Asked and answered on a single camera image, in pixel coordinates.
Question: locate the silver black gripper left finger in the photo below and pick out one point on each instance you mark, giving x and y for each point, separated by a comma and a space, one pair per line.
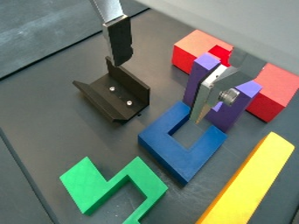
117, 29

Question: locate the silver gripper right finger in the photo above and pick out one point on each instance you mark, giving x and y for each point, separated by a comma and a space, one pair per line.
218, 86

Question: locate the purple U-shaped block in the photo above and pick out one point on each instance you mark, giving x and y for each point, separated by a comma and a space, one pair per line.
222, 114

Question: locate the red puzzle board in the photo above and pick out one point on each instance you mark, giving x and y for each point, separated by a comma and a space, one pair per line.
199, 52

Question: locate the blue U-shaped block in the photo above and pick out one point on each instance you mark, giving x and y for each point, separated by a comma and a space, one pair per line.
179, 160

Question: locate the yellow bar block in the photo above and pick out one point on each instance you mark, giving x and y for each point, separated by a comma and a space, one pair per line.
242, 194

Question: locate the green S-shaped block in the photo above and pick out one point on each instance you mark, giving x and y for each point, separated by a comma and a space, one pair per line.
91, 190

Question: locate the black angled bracket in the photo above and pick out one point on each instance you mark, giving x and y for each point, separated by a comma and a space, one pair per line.
118, 94

